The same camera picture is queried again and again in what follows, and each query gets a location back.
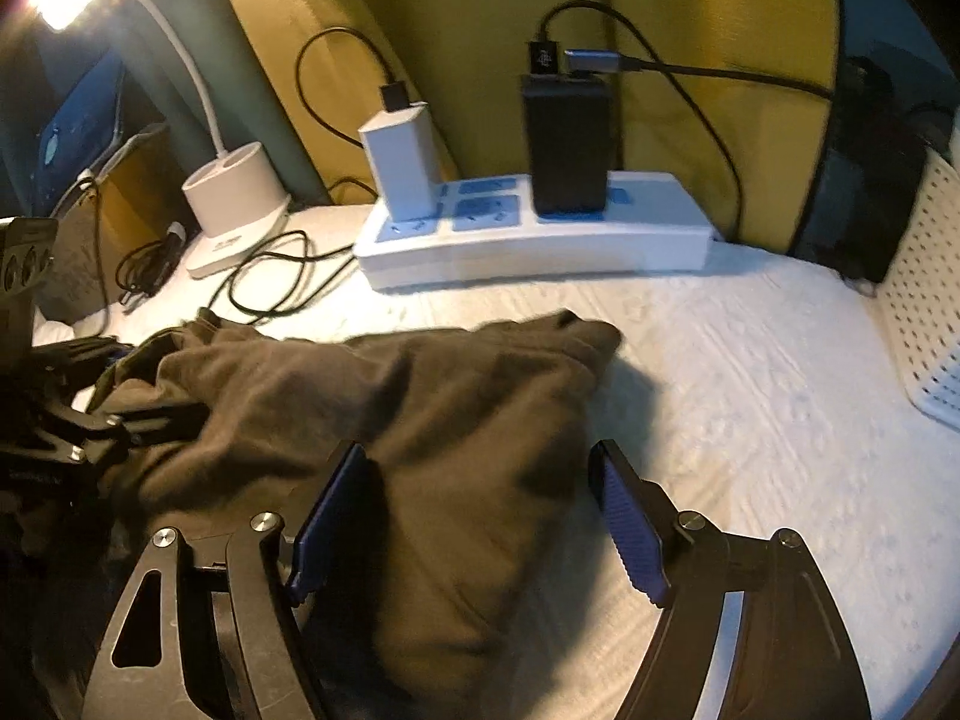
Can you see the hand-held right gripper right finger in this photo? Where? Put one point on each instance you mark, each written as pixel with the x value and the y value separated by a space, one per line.
pixel 631 532

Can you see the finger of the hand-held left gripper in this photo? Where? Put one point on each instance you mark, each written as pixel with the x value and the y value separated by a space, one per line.
pixel 142 427
pixel 86 356

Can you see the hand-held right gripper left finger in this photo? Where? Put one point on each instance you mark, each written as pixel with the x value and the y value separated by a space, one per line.
pixel 330 521

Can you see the dark brown t-shirt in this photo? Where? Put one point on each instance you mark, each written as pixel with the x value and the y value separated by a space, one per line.
pixel 420 427

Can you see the cardboard box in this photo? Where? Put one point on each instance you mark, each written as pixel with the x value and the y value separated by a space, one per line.
pixel 127 187

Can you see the tablet with lit screen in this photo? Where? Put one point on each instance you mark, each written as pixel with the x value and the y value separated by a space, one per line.
pixel 75 120

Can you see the white desk lamp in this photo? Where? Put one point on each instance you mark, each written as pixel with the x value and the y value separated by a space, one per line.
pixel 236 195

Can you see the green curtain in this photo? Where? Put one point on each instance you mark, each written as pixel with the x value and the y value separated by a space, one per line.
pixel 247 75

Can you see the white power strip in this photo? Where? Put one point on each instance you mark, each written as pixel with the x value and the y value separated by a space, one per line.
pixel 540 247

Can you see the white charger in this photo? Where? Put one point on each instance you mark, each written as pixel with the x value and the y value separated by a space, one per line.
pixel 401 157

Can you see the white perforated basket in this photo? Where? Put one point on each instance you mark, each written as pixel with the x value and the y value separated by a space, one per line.
pixel 930 292

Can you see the black charger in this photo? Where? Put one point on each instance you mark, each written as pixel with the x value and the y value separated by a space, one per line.
pixel 566 142

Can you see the yellow curtain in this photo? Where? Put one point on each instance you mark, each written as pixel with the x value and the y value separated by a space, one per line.
pixel 465 15

